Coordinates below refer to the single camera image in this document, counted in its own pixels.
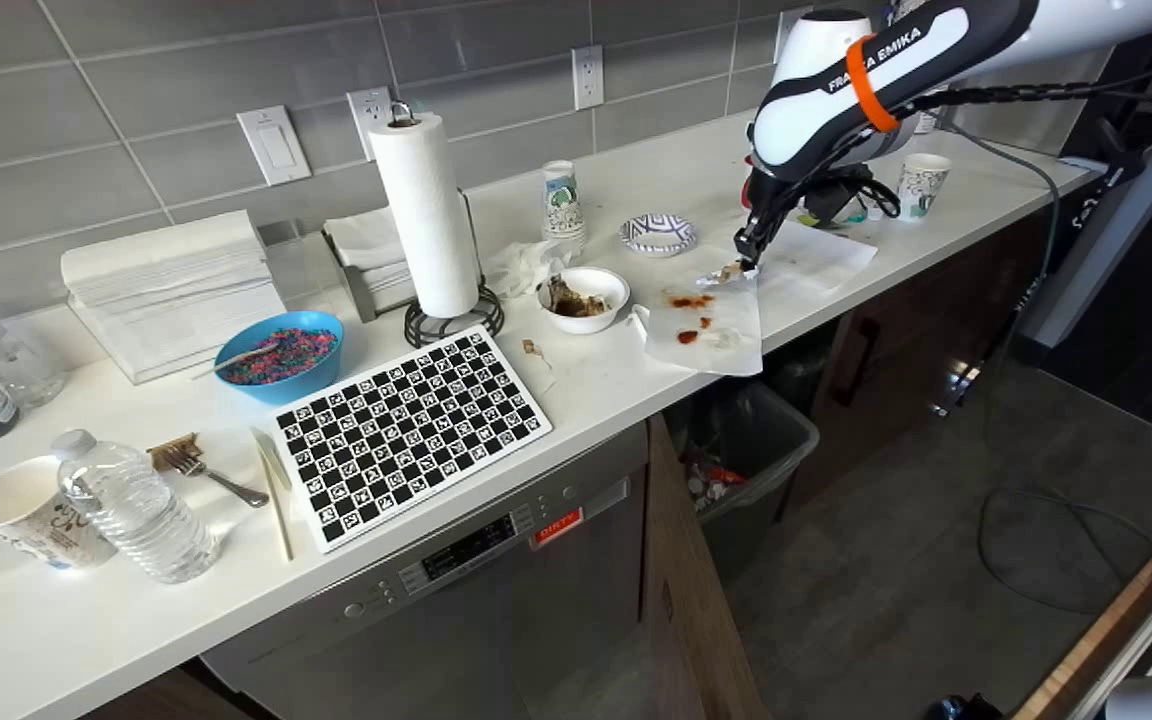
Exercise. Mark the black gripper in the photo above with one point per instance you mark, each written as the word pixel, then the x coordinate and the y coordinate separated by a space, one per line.
pixel 843 78

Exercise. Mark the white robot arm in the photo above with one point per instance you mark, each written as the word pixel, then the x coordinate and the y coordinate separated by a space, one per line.
pixel 1059 29

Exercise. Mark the grey trash can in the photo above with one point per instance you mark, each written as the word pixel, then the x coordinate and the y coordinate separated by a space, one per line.
pixel 741 451

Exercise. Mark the small patterned dish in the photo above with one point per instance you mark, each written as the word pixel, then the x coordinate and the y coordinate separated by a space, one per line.
pixel 659 234

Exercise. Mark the stained white napkin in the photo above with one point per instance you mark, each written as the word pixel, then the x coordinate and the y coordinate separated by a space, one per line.
pixel 706 326

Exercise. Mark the patterned paper cup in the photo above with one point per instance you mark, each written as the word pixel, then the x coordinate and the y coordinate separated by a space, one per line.
pixel 922 177

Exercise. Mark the white bowl with food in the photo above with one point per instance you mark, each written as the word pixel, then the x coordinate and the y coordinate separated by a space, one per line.
pixel 580 303

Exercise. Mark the white green paper cup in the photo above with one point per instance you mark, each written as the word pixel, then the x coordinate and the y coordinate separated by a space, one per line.
pixel 560 201

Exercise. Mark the crumpled clear plastic wrap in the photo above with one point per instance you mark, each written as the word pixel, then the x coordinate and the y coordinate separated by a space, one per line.
pixel 520 267

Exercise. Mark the white paper towel roll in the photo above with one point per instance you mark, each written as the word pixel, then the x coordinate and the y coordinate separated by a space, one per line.
pixel 427 209

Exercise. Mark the folded napkins in holder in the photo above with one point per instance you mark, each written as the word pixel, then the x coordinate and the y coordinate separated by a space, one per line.
pixel 375 263

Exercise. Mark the stainless dishwasher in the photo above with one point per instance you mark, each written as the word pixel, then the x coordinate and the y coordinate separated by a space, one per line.
pixel 473 621

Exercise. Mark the wooden cabinet door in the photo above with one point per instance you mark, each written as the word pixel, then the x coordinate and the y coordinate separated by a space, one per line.
pixel 698 653

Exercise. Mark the black white patterned mat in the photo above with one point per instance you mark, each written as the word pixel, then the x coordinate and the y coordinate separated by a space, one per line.
pixel 375 445

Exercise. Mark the blue bowl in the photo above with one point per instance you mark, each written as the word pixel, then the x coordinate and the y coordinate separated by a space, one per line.
pixel 282 359

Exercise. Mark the wooden chopstick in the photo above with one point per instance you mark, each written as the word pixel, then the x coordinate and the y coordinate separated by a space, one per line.
pixel 279 496

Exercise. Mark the stack of white napkins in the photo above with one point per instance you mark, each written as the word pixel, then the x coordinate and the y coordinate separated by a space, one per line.
pixel 161 303

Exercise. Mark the metal fork with food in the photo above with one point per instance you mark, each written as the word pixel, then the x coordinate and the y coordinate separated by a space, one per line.
pixel 191 463

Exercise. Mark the clear plastic water bottle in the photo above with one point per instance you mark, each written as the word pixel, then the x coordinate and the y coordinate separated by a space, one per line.
pixel 134 507

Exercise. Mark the clear glass jar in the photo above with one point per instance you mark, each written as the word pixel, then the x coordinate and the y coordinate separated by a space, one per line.
pixel 31 373

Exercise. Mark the white wall outlet right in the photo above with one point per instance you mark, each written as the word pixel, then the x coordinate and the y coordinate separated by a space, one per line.
pixel 584 78

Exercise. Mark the white wall outlet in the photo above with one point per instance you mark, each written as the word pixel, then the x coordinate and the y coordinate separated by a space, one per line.
pixel 584 78
pixel 368 112

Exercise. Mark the black wire towel holder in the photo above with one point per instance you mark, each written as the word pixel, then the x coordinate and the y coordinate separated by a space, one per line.
pixel 455 318

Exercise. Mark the white wall switch plate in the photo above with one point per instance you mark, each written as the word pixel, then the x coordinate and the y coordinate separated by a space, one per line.
pixel 272 147

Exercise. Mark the wooden frame furniture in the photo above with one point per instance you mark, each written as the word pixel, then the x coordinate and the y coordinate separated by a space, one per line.
pixel 1110 669

